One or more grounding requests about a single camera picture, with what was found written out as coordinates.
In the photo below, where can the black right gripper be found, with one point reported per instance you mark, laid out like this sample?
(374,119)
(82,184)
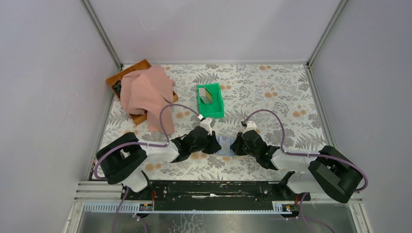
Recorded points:
(241,143)

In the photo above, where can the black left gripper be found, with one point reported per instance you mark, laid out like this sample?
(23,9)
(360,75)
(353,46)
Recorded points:
(210,143)

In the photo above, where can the beige card holder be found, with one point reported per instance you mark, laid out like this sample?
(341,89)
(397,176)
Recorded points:
(225,143)

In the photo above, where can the green plastic bin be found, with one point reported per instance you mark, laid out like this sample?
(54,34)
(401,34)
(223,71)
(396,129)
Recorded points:
(214,109)

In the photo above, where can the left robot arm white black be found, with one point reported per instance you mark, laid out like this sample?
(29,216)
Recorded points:
(120,161)

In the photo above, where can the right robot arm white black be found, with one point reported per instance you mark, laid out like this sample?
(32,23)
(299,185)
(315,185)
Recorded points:
(325,172)

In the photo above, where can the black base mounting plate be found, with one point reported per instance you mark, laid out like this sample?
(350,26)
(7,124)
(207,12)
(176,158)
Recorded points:
(214,192)

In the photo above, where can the pink cloth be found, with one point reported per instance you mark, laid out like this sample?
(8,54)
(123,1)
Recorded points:
(148,91)

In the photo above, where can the brown wooden tray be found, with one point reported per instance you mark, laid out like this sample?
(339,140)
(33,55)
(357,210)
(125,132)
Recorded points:
(114,84)

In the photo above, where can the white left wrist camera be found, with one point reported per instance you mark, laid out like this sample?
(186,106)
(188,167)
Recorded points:
(205,122)

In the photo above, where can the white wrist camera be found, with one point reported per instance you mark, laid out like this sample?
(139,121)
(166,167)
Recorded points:
(205,122)
(249,126)

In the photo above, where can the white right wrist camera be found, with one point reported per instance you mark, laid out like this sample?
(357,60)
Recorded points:
(249,126)

